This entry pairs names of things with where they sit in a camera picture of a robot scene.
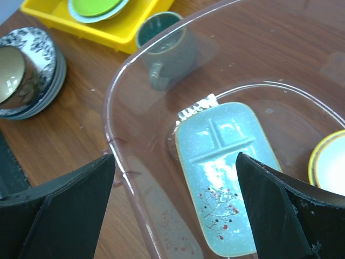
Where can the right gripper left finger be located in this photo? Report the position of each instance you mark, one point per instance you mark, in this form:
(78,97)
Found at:
(61,218)

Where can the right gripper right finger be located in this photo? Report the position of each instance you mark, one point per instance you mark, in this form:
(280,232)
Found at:
(288,217)

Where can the yellow-blue patterned bowl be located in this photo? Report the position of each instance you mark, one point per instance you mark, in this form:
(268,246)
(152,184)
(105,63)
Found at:
(311,177)

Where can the light-teal divided rectangular dish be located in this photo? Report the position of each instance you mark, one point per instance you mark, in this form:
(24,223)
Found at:
(208,144)

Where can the blue floral plate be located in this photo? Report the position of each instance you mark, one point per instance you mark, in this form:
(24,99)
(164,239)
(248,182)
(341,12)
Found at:
(36,44)

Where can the brown floral cream-inside bowl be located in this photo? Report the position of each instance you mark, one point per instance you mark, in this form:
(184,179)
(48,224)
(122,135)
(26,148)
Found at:
(19,78)

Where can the clear pink plastic bin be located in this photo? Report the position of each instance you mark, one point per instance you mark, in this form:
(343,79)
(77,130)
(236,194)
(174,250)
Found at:
(283,59)

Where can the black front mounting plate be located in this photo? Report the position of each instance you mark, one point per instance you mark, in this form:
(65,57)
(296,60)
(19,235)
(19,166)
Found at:
(13,178)

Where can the light-blue bottom plate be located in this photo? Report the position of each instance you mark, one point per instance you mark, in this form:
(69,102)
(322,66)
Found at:
(48,95)

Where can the yellow plastic tray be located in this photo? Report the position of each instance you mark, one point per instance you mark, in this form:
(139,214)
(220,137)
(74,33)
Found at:
(117,32)

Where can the light-blue scalloped plate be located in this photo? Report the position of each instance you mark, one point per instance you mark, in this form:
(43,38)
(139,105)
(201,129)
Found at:
(105,16)

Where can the teal speckled ceramic mug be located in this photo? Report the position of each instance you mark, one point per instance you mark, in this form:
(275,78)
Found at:
(170,58)

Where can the green plate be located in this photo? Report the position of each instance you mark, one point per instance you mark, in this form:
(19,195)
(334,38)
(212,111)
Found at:
(91,8)

